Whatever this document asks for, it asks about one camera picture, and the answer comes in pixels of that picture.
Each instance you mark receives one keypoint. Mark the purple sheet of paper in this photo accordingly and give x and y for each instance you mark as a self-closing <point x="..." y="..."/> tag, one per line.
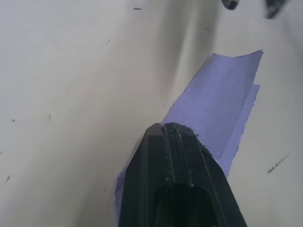
<point x="217" y="99"/>

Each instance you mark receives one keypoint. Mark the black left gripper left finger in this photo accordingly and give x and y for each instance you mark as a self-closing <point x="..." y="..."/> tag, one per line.
<point x="144" y="179"/>

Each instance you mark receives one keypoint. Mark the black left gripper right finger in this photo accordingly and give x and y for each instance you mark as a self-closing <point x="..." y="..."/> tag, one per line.
<point x="203" y="179"/>

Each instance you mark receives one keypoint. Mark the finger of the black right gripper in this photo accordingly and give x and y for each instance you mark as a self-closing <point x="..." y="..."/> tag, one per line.
<point x="230" y="3"/>
<point x="274" y="8"/>

